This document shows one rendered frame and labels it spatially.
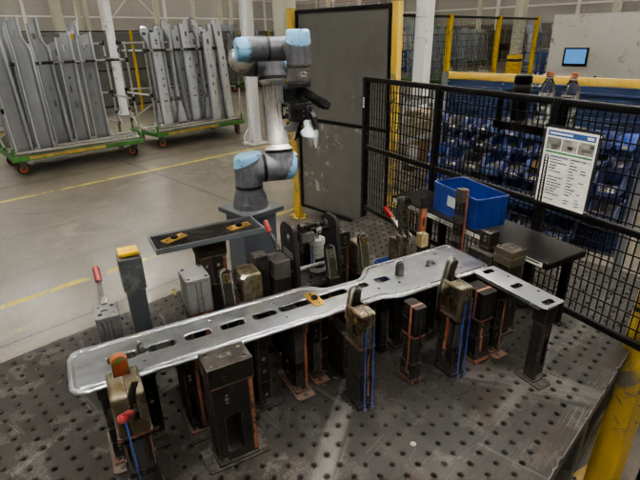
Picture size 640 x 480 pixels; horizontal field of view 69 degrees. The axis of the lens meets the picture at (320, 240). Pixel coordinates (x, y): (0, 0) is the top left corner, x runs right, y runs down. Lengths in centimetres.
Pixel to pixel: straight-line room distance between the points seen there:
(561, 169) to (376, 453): 122
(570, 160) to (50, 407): 197
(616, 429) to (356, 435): 114
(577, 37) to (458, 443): 735
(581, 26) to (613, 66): 75
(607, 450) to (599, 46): 664
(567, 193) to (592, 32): 639
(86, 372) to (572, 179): 170
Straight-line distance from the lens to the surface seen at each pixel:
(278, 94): 198
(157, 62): 923
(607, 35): 822
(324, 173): 455
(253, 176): 196
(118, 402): 116
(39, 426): 175
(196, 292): 147
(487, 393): 168
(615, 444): 230
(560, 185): 199
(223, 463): 143
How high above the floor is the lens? 177
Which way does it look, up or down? 24 degrees down
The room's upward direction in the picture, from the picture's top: 1 degrees counter-clockwise
